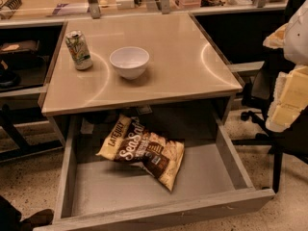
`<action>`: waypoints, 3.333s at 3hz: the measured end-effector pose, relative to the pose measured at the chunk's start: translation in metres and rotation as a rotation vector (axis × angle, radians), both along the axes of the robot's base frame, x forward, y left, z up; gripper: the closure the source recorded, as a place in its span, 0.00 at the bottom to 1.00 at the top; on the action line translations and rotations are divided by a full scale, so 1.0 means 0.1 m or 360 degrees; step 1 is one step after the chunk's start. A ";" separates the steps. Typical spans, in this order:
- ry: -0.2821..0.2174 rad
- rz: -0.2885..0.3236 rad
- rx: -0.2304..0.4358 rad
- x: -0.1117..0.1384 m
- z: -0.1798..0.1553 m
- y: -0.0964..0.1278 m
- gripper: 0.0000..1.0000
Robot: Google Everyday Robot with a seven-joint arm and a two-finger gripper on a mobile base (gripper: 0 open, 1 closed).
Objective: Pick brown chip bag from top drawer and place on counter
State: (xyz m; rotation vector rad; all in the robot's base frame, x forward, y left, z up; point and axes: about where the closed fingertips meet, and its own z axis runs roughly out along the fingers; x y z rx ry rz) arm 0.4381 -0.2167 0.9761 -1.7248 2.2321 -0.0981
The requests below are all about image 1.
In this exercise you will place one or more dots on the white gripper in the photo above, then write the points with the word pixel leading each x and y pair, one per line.
pixel 297 38

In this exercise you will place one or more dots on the brown Late July chip bag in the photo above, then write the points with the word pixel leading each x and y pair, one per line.
pixel 130 142

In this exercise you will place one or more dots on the beige counter cabinet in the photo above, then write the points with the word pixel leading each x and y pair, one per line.
pixel 183 65

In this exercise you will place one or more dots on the grey open drawer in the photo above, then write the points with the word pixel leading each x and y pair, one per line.
pixel 99 195

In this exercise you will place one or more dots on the black office chair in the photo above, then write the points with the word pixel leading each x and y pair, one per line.
pixel 292 141

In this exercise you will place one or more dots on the white bowl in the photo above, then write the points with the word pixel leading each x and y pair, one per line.
pixel 129 62

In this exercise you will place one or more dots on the green white soda can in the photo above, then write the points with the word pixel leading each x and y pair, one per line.
pixel 78 49

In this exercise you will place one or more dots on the purple white paper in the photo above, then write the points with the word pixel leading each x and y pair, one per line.
pixel 71 8

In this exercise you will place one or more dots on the dark side shelf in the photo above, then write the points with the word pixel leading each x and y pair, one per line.
pixel 28 55

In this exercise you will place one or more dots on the brown shoe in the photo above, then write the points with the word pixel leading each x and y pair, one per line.
pixel 38 219

